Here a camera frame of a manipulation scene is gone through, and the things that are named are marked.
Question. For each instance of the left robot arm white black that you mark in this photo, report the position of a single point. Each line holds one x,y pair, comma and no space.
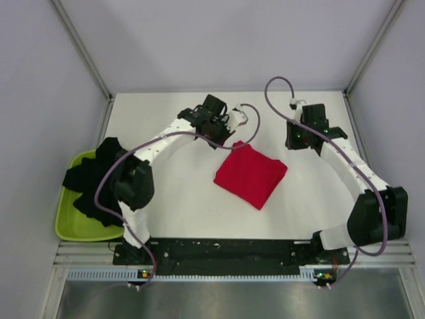
132,181

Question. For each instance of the aluminium frame post left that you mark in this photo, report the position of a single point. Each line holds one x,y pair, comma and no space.
80,47

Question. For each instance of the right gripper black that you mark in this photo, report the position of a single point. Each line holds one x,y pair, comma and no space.
290,143

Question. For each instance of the green plastic bin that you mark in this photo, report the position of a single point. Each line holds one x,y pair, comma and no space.
73,225

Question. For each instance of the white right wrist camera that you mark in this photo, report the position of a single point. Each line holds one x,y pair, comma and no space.
296,103

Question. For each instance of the aluminium frame post right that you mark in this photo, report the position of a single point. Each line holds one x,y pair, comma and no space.
384,29

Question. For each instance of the aluminium frame post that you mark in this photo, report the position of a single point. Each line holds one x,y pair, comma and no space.
80,47
384,29

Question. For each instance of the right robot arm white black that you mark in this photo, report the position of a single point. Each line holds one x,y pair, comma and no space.
379,211

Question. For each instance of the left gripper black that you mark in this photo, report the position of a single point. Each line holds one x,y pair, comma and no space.
222,121

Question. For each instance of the aluminium side rail right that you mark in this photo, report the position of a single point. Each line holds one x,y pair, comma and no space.
358,131

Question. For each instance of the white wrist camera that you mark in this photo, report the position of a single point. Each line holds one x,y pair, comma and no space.
236,118
296,103

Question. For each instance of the black t shirt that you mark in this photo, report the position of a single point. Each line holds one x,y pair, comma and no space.
86,177

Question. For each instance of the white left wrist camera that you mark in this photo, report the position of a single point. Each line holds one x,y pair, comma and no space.
236,118

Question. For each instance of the red t shirt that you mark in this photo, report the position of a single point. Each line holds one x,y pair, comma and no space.
250,175

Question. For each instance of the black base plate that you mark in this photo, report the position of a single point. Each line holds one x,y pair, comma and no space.
222,257

